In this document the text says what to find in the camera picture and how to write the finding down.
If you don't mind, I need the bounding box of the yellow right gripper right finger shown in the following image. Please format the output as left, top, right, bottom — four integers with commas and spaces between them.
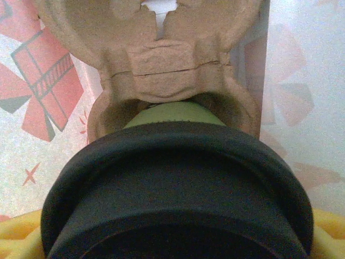
309, 209, 345, 259

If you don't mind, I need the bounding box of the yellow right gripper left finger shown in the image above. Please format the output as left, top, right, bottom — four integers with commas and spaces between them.
0, 210, 46, 259

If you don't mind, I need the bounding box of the red white paper bag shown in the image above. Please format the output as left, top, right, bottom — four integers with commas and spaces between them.
0, 0, 345, 224

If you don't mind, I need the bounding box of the brown pulp cup carrier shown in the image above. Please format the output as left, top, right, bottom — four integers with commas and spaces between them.
34, 0, 266, 144

